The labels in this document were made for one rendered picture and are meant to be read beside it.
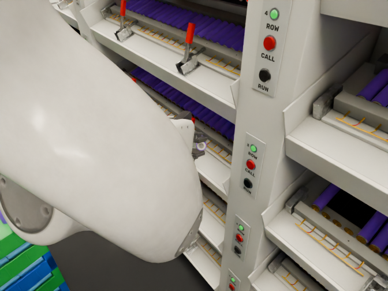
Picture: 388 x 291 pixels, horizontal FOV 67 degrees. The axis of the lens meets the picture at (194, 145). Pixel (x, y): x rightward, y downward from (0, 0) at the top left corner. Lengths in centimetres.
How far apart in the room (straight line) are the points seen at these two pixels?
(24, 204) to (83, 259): 94
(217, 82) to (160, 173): 38
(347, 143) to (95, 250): 97
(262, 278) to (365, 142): 42
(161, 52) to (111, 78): 52
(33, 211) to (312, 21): 33
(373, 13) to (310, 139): 17
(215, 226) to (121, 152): 65
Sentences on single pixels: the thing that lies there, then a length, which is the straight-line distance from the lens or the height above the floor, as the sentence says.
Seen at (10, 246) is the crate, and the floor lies 34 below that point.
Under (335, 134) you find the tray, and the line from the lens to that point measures 43.
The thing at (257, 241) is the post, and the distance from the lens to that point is 61.
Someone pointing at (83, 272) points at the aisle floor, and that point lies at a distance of 116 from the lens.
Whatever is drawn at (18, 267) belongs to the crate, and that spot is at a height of 26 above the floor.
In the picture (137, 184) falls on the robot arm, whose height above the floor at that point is 84.
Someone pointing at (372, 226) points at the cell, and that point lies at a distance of 55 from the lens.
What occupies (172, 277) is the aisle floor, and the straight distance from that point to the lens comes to 108.
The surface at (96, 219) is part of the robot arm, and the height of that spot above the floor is 82.
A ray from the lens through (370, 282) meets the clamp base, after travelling 52.
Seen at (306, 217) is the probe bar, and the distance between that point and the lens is 55.
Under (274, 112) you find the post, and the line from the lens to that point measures 42.
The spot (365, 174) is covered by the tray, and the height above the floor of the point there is 72.
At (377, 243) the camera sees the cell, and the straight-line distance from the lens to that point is 54.
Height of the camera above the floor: 95
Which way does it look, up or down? 37 degrees down
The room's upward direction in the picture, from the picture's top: straight up
